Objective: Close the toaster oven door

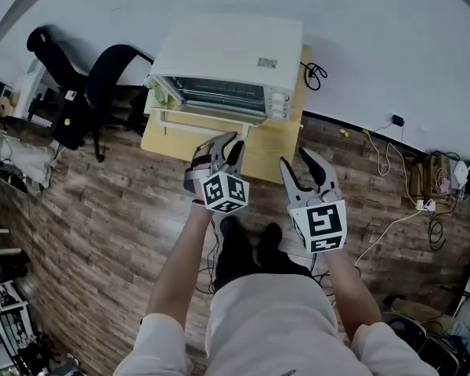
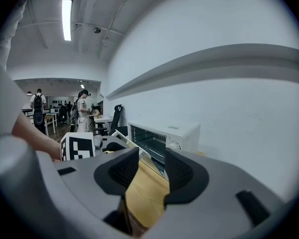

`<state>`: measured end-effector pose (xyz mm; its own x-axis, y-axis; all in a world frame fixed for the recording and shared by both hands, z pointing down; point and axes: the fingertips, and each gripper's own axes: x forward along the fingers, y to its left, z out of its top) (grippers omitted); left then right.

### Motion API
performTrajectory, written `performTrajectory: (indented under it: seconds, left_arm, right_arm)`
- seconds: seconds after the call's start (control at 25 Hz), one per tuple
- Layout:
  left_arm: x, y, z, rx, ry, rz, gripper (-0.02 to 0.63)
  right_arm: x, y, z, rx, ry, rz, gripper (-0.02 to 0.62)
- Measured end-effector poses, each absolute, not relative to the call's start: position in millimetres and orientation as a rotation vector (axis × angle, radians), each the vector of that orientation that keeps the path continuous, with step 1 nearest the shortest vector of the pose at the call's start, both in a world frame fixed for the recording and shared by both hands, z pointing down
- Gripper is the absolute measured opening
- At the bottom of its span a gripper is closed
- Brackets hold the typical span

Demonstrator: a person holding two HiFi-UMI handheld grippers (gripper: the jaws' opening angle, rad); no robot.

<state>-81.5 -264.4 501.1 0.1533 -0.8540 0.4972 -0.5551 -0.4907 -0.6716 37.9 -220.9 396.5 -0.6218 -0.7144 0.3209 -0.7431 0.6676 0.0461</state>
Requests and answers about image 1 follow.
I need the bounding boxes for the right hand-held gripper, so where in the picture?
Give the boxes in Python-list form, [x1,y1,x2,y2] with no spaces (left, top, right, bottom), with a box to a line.
[278,146,349,255]

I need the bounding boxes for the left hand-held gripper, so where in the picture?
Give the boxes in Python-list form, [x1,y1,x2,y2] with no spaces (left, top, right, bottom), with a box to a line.
[183,131,251,215]

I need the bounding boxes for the white oven door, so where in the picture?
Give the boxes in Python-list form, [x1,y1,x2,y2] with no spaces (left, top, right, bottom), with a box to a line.
[150,106,268,143]

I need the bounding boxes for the white oven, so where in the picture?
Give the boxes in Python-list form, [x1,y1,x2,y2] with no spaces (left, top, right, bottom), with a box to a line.
[146,13,305,127]

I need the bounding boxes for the person's left forearm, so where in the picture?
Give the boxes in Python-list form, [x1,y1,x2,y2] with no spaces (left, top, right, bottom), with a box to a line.
[145,201,215,329]

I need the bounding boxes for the person's right forearm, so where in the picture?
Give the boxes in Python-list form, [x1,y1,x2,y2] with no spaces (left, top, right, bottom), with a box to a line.
[327,248,383,342]

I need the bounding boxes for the person's left hand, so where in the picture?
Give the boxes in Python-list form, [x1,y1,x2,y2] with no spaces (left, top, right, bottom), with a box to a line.
[190,147,213,172]

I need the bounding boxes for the light wooden table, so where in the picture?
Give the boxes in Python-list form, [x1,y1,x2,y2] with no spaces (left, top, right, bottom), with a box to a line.
[139,44,314,186]

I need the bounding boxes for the person's right black shoe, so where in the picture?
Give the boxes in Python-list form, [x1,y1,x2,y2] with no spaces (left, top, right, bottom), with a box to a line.
[258,222,284,251]

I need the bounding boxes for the person's black shoe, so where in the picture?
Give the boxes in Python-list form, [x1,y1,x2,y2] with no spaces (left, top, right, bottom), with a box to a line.
[219,215,244,243]
[258,222,284,251]

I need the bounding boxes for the person's left black shoe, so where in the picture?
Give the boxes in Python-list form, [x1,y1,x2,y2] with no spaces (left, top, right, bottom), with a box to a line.
[219,215,244,243]

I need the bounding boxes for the green plant sprig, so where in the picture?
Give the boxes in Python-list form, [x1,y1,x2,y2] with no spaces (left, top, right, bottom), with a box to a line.
[146,77,174,107]

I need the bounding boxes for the person's black trousers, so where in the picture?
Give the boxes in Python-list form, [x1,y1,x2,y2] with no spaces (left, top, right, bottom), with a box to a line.
[213,225,315,294]

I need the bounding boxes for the cardboard box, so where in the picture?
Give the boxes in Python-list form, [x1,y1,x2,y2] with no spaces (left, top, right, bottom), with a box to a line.
[408,152,456,200]

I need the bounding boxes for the black office chair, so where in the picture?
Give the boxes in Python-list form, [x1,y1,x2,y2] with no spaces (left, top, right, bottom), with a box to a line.
[49,44,155,165]
[26,24,88,94]

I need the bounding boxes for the person's white shirt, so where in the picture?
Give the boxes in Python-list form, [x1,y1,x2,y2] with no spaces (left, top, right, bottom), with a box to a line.
[113,274,440,376]

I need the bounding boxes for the white router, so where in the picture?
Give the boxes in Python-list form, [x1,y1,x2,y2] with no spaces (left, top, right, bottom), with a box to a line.
[451,160,470,200]

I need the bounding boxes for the black equipment bag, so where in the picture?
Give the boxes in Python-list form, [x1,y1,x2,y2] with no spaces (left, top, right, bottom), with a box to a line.
[381,313,470,376]

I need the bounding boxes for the metal storage shelf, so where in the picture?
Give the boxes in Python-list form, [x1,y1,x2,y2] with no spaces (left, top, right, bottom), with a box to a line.
[0,280,38,376]

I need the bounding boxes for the white power cable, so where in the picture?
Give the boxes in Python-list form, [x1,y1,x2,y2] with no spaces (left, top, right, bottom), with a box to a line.
[362,129,420,205]
[354,208,424,268]

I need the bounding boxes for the black coiled cable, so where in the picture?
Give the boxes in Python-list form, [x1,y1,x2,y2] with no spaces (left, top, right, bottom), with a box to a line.
[428,211,448,252]

